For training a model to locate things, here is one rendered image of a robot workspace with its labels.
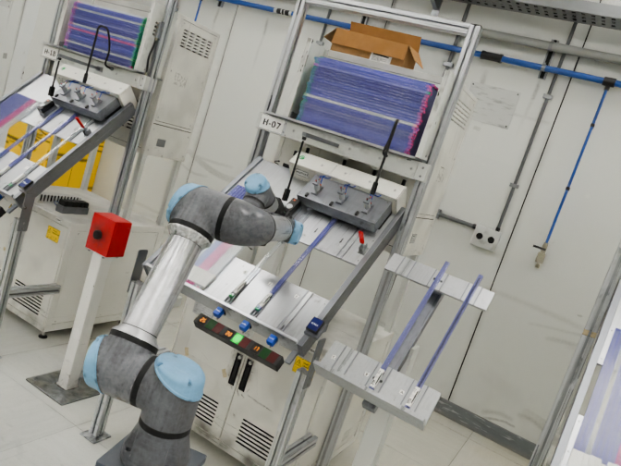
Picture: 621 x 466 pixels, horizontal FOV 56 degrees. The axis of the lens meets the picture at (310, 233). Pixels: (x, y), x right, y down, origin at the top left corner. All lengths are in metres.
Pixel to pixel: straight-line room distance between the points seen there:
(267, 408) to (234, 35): 3.02
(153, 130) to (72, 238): 0.67
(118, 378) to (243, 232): 0.43
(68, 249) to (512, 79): 2.61
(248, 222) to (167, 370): 0.39
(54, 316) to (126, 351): 1.79
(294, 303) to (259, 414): 0.57
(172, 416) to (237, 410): 1.10
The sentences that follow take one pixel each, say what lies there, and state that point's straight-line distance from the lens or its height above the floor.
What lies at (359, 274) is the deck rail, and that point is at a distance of 2.01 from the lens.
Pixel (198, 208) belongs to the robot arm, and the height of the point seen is 1.09.
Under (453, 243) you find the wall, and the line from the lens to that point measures 3.65.
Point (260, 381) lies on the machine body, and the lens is 2.31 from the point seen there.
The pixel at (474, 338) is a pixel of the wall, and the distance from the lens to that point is 3.67.
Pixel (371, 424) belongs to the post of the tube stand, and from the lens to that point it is 1.90.
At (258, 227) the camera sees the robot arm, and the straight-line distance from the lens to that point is 1.42.
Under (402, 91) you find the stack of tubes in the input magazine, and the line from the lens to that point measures 2.22.
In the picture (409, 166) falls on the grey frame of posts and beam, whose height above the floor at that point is 1.35.
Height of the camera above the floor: 1.32
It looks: 8 degrees down
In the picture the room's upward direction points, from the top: 18 degrees clockwise
